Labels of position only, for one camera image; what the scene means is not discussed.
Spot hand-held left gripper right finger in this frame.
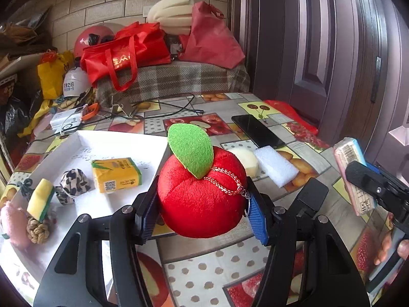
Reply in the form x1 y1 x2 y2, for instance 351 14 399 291
246 177 371 307

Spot yellow juice carton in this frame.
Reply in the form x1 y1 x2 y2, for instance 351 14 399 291
91 157 143 194

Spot brown panelled door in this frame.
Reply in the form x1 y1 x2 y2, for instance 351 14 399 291
228 0 409 199

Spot cardboard boxes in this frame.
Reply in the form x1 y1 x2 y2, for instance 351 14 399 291
0 6 53 80

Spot red helmet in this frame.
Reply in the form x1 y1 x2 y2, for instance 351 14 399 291
73 25 116 61

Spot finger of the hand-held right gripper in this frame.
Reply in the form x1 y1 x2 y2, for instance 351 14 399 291
345 161 409 221

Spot cow print pouch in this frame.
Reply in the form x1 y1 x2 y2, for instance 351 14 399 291
55 169 95 205

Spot plaid blanket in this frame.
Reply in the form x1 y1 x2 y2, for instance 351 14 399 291
95 60 251 107

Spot yellow plastic bag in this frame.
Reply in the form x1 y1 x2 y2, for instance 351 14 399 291
37 49 75 100

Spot pink plush toy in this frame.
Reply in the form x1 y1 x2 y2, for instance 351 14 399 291
0 203 31 249

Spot black smartphone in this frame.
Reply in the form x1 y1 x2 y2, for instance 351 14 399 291
231 114 286 149

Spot stack of white foam sheets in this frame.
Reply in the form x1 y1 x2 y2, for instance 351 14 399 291
147 0 196 36

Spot dark door handle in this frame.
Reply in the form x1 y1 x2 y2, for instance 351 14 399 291
371 56 382 103

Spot white helmet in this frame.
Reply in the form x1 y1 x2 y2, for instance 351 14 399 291
62 67 93 98

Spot white tray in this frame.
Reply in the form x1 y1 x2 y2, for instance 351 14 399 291
0 129 170 298

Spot red tote bag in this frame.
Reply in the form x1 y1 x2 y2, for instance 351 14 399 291
80 22 172 93

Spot black plastic bag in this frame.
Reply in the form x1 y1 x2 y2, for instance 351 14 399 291
0 96 32 138

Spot white foam block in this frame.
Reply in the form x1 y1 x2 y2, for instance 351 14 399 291
255 146 299 189

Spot orange clip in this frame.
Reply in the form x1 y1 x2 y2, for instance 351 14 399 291
81 103 99 120

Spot black cable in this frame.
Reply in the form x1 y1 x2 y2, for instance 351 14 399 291
131 93 205 116

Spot beige rope knot toy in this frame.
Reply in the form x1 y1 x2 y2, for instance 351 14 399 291
26 216 50 244

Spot person's right hand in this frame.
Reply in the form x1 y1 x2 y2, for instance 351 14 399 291
374 231 409 266

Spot red apple plush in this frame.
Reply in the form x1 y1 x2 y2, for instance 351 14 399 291
157 123 248 239

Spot yellow green sponge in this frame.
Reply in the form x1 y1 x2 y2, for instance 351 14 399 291
26 178 55 223

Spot pink red fabric bag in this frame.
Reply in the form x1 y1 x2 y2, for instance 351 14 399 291
179 1 246 70

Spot pink sponge with label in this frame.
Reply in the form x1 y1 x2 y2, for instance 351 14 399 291
333 137 377 216

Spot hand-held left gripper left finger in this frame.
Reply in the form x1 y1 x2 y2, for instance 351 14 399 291
33 174 160 307

